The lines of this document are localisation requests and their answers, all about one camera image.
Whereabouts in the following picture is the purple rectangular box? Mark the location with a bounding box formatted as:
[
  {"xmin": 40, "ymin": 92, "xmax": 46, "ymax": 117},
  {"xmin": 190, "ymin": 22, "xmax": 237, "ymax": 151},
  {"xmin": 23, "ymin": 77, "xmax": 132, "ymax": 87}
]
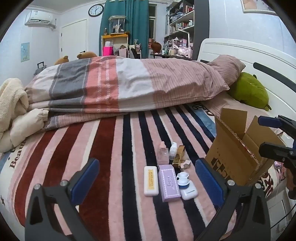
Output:
[{"xmin": 158, "ymin": 164, "xmax": 181, "ymax": 203}]

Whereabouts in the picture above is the small white bottle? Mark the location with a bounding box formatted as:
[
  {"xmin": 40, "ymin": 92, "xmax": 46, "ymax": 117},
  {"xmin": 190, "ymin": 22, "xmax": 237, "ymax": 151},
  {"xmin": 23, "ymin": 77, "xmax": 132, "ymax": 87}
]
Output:
[{"xmin": 169, "ymin": 142, "xmax": 178, "ymax": 160}]

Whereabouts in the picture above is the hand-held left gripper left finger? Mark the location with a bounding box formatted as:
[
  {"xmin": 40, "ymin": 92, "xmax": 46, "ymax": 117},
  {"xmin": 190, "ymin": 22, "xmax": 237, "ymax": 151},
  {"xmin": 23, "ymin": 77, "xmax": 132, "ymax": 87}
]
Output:
[{"xmin": 24, "ymin": 158, "xmax": 100, "ymax": 241}]

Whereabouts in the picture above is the white air conditioner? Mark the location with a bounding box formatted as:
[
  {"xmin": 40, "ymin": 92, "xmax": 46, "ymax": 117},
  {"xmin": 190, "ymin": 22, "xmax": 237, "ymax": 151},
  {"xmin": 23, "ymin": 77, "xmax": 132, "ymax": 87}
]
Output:
[{"xmin": 24, "ymin": 10, "xmax": 57, "ymax": 29}]

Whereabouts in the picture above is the green plush toy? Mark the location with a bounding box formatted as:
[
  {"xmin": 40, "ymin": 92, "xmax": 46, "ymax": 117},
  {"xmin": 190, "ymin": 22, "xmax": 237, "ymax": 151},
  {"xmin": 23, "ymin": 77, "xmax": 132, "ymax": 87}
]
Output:
[{"xmin": 227, "ymin": 72, "xmax": 272, "ymax": 110}]

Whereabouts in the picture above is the round wall clock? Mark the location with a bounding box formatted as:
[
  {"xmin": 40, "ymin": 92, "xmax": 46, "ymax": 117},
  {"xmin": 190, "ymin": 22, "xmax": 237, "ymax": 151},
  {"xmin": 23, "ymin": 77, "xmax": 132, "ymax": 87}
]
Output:
[{"xmin": 88, "ymin": 4, "xmax": 104, "ymax": 17}]

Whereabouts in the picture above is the framed wall picture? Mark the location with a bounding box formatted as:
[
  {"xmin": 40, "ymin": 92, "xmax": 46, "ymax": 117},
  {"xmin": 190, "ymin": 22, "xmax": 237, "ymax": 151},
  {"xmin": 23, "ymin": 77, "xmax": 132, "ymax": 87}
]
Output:
[{"xmin": 240, "ymin": 0, "xmax": 278, "ymax": 15}]

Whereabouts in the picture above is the cluttered desk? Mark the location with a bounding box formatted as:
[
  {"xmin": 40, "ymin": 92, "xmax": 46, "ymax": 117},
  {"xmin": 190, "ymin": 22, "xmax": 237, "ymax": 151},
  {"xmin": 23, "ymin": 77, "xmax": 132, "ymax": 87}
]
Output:
[{"xmin": 150, "ymin": 52, "xmax": 193, "ymax": 61}]

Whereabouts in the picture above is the brown plush toy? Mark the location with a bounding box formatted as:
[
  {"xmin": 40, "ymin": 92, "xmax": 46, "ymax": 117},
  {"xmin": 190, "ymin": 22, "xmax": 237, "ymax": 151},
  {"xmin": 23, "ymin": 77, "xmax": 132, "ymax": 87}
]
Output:
[
  {"xmin": 54, "ymin": 56, "xmax": 69, "ymax": 66},
  {"xmin": 77, "ymin": 50, "xmax": 98, "ymax": 59}
]

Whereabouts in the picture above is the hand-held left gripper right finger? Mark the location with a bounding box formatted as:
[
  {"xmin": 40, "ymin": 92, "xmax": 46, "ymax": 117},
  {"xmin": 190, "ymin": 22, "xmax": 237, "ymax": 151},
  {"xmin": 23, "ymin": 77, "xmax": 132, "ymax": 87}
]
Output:
[{"xmin": 195, "ymin": 159, "xmax": 271, "ymax": 241}]

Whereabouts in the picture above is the pink grey striped duvet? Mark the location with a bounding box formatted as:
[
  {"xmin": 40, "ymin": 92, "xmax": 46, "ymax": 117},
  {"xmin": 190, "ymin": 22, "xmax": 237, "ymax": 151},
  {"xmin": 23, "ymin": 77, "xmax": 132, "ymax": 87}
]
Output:
[{"xmin": 24, "ymin": 56, "xmax": 229, "ymax": 114}]

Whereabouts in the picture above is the pink corduroy pillow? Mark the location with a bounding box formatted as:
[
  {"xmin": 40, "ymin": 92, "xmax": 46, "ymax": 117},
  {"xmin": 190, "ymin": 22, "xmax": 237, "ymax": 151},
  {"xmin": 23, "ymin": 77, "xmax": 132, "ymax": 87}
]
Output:
[
  {"xmin": 201, "ymin": 54, "xmax": 246, "ymax": 91},
  {"xmin": 200, "ymin": 94, "xmax": 284, "ymax": 136}
]

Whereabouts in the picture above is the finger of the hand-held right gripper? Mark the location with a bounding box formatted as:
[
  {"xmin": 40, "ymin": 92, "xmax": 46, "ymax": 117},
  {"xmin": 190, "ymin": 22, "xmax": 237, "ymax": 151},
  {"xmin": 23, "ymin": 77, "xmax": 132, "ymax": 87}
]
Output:
[
  {"xmin": 258, "ymin": 142, "xmax": 296, "ymax": 163},
  {"xmin": 258, "ymin": 115, "xmax": 296, "ymax": 131}
]

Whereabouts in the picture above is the blue wall poster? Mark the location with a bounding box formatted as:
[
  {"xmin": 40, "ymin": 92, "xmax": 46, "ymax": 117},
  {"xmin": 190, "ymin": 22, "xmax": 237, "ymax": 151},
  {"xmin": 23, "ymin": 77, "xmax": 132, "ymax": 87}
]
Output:
[{"xmin": 20, "ymin": 42, "xmax": 30, "ymax": 62}]

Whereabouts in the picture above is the cream fleece blanket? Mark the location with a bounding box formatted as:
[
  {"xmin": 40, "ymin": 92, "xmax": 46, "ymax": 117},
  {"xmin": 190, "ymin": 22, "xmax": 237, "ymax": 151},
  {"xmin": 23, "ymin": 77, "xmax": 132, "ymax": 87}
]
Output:
[
  {"xmin": 0, "ymin": 108, "xmax": 50, "ymax": 153},
  {"xmin": 0, "ymin": 78, "xmax": 29, "ymax": 133}
]

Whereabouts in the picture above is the pink clear bottle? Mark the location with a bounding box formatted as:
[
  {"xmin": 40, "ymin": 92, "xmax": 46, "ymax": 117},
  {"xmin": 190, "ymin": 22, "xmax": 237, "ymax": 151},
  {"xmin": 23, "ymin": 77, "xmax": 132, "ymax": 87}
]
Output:
[{"xmin": 158, "ymin": 141, "xmax": 169, "ymax": 165}]

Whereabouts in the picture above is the glass display case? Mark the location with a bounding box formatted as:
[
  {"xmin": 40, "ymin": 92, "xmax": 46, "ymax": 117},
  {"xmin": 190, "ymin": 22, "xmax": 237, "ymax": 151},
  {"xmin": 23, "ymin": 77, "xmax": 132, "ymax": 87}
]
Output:
[{"xmin": 109, "ymin": 16, "xmax": 127, "ymax": 35}]

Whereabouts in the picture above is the yellow shelf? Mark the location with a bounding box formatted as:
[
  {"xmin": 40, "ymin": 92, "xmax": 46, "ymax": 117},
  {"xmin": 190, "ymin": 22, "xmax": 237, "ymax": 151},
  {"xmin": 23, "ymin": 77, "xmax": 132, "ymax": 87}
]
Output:
[{"xmin": 102, "ymin": 33, "xmax": 129, "ymax": 57}]

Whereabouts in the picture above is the brown cardboard box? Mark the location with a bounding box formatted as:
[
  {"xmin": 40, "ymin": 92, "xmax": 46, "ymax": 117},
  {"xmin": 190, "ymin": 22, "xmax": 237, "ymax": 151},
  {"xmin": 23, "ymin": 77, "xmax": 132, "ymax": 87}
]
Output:
[{"xmin": 205, "ymin": 108, "xmax": 287, "ymax": 187}]

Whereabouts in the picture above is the gold rectangular box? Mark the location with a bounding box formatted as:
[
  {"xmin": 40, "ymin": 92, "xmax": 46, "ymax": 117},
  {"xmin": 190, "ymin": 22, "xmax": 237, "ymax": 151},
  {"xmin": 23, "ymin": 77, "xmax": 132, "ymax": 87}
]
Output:
[{"xmin": 172, "ymin": 145, "xmax": 185, "ymax": 168}]

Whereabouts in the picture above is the white door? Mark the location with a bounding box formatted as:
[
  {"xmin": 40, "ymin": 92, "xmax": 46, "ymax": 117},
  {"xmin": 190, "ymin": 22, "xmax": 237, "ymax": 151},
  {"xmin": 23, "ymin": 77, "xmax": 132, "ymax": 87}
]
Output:
[{"xmin": 60, "ymin": 19, "xmax": 88, "ymax": 59}]

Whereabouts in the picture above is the white bed headboard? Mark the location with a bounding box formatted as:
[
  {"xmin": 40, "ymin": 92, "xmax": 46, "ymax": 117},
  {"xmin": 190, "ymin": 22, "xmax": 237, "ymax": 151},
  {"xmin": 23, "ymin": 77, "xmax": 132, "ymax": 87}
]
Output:
[{"xmin": 198, "ymin": 38, "xmax": 296, "ymax": 130}]

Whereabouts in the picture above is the white earbuds case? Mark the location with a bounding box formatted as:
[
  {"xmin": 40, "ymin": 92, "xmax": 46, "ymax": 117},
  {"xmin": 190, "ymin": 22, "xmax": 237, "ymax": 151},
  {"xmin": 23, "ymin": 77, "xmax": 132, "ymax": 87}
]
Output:
[{"xmin": 179, "ymin": 182, "xmax": 199, "ymax": 201}]

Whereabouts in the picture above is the striped plush blanket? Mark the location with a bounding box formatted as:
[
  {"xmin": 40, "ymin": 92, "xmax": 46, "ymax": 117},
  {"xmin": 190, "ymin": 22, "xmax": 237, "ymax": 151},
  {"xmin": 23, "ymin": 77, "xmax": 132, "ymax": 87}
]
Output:
[{"xmin": 0, "ymin": 103, "xmax": 287, "ymax": 241}]

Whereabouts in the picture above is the tall cluttered bookshelf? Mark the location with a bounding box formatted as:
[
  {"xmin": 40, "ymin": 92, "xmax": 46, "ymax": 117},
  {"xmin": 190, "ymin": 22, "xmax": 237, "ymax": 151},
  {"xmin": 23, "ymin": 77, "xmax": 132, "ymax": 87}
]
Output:
[{"xmin": 165, "ymin": 0, "xmax": 210, "ymax": 61}]

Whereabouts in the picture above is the teal curtain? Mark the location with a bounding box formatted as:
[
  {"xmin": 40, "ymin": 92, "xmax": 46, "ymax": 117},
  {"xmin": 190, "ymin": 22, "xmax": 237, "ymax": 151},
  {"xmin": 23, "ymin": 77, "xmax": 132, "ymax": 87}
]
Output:
[{"xmin": 99, "ymin": 0, "xmax": 149, "ymax": 58}]

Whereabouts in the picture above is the white blue round container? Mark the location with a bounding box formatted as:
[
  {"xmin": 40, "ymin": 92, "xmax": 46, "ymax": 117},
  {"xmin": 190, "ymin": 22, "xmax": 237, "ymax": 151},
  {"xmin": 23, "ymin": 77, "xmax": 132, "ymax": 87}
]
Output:
[{"xmin": 176, "ymin": 171, "xmax": 190, "ymax": 186}]

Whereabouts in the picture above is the brown round plush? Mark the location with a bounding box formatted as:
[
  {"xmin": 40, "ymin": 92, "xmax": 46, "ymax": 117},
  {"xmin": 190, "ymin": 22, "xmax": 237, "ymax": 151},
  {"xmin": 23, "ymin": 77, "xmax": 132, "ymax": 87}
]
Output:
[{"xmin": 150, "ymin": 41, "xmax": 163, "ymax": 53}]

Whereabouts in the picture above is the dark suitcase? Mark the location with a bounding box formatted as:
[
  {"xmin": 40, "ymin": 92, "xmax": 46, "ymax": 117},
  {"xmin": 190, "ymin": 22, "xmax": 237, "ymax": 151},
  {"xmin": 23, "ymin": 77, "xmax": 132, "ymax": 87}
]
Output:
[{"xmin": 35, "ymin": 61, "xmax": 48, "ymax": 76}]

